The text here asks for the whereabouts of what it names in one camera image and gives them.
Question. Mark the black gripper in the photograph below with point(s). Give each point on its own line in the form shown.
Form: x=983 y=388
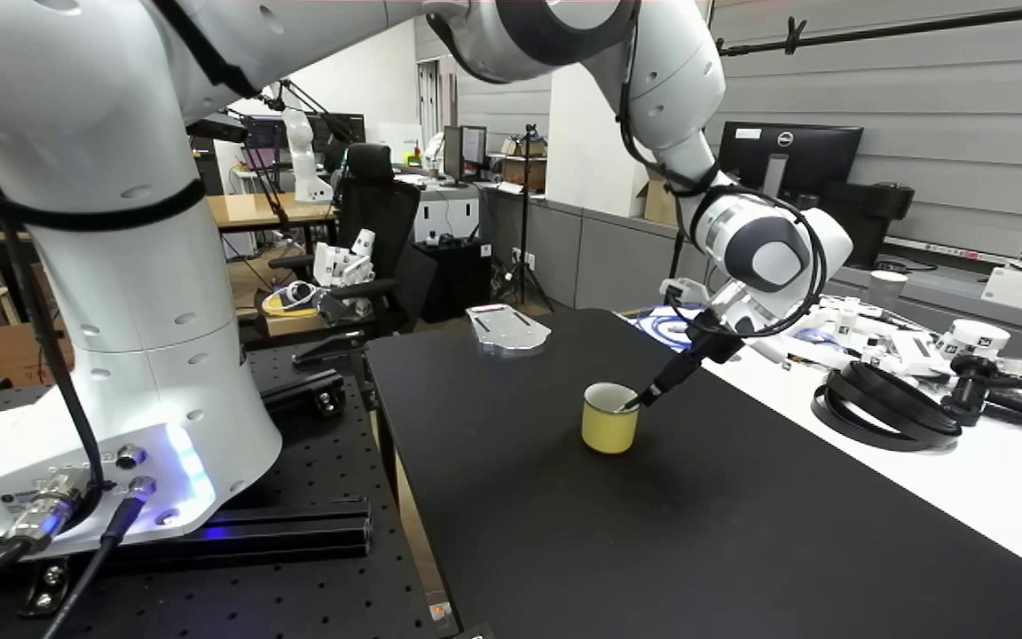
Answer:
x=720 y=337

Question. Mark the black and silver pen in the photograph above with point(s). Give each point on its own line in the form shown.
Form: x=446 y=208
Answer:
x=634 y=404

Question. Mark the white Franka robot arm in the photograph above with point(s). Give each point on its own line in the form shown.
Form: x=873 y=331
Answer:
x=122 y=295

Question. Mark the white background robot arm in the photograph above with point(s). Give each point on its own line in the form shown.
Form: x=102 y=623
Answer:
x=303 y=154

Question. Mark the yellow ceramic cup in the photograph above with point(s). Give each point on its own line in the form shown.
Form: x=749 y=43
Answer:
x=607 y=431

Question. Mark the open cardboard box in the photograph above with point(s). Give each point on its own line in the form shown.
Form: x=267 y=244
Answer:
x=657 y=204

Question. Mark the white electronics pile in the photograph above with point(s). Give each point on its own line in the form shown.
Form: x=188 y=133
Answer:
x=867 y=331

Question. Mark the black tripod stand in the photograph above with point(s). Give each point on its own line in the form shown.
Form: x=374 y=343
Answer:
x=528 y=213

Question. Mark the black cabinet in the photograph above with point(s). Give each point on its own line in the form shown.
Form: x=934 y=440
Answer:
x=459 y=277

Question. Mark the black Dell monitor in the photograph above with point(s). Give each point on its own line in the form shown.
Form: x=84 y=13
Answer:
x=791 y=154

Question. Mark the white cabinet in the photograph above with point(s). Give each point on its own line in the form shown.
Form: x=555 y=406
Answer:
x=446 y=217

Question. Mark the small white gadget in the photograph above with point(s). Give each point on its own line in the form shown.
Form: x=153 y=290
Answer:
x=977 y=337

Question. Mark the black handheld controller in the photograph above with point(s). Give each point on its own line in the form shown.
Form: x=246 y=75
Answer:
x=983 y=379

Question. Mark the small grey monitor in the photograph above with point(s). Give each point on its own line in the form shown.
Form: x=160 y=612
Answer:
x=462 y=146

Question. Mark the black office chair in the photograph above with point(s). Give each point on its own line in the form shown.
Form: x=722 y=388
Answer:
x=374 y=213

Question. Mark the white bag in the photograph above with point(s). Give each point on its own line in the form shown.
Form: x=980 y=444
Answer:
x=342 y=258

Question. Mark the black background monitor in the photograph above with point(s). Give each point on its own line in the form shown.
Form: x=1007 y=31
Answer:
x=338 y=136

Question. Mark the black optical breadboard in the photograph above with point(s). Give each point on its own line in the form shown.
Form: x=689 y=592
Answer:
x=301 y=592

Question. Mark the wooden desk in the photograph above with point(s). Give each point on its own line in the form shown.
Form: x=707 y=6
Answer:
x=265 y=210

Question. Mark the brown box under desk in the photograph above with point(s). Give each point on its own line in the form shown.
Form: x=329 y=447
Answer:
x=7 y=348

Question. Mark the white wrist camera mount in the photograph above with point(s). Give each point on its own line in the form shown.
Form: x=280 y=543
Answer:
x=684 y=294

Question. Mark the black aluminium rail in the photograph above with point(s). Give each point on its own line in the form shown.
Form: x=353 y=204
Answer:
x=276 y=535

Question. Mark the black pole frame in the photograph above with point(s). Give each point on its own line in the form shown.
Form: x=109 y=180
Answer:
x=950 y=24

